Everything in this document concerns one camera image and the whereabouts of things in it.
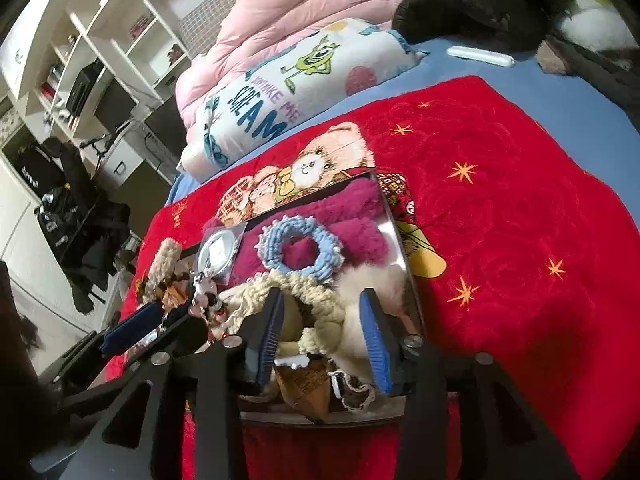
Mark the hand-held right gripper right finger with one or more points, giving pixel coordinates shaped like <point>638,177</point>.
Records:
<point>375,345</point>

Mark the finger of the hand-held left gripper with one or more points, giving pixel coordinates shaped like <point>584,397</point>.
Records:
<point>187,332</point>
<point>130,330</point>

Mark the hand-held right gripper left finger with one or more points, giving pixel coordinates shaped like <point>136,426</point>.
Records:
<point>270,330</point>

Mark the white knitted scrunchie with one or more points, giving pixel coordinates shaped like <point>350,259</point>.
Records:
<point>320,305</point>

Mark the dark cardboard box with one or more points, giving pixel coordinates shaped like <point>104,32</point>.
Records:
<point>407,280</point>

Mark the person's left forearm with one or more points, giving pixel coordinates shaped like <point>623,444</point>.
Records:
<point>15,360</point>

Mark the small brown reindeer clip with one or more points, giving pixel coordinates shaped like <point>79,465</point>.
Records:
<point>155,287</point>

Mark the white plush rabbit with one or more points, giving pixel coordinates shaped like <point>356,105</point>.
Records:
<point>350,285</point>

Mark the orange triangular snack packet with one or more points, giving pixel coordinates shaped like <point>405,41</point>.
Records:
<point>305,385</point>

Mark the cream fuzzy scrunchie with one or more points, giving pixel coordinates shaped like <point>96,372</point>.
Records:
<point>162,260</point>

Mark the blue knitted scrunchie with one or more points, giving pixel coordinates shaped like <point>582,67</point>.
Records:
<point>270,247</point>

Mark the round badge in clear packet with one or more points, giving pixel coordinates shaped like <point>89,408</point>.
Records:
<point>217,250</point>

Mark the black clothing on chair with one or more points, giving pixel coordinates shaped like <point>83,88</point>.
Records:
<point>90,230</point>

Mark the red embroidered blanket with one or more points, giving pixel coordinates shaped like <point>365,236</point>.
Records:
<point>500,260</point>

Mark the black office chair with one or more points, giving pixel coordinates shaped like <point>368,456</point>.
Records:
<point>75,170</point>

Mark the white desk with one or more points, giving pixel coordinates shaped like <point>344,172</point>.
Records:
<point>125,155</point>

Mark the black monitor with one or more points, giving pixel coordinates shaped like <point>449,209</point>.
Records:
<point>115,110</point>

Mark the folded cartoon printed blanket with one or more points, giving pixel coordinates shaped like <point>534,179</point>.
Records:
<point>280,95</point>

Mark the black printer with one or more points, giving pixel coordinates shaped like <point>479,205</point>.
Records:
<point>82,87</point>

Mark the blue bed sheet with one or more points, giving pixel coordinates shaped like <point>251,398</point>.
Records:
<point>550,105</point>

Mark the white shelf unit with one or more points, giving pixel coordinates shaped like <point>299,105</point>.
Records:
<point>100,25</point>

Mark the white tube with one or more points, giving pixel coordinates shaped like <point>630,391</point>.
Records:
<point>480,56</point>

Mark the grey plaid headboard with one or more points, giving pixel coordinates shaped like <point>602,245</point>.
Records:
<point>200,20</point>

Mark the pink duvet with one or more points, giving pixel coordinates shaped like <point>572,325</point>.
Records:
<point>300,15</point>

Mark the black puffer jacket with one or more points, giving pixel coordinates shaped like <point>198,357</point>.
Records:
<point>475,0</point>

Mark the white monster print pillow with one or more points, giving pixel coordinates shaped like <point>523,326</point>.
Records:
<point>595,25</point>

